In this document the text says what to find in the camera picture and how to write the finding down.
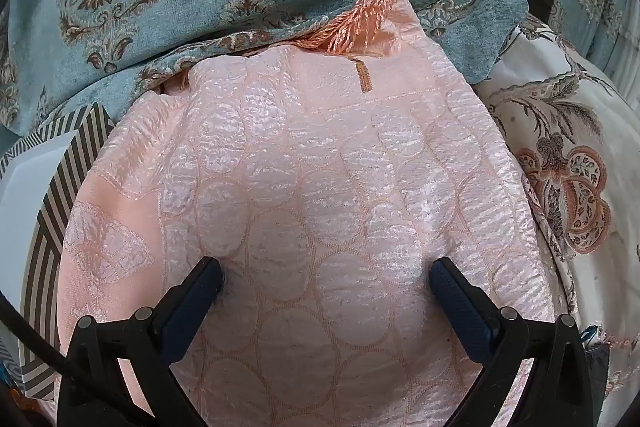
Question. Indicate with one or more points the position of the pink quilted blanket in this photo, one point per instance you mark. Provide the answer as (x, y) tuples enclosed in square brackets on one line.
[(325, 182)]

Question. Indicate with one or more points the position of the striped jewelry box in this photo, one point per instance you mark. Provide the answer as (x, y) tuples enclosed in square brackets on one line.
[(50, 217)]

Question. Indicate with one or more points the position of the white floral blanket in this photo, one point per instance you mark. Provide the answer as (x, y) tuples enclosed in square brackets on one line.
[(550, 132)]

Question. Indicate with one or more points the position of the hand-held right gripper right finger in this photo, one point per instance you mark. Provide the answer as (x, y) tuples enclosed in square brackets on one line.
[(457, 302)]

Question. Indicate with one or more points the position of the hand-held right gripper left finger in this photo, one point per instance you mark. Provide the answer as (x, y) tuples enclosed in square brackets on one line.
[(192, 307)]

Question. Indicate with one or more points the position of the orange tassel fringe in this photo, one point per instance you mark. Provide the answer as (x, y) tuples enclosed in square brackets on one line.
[(360, 22)]

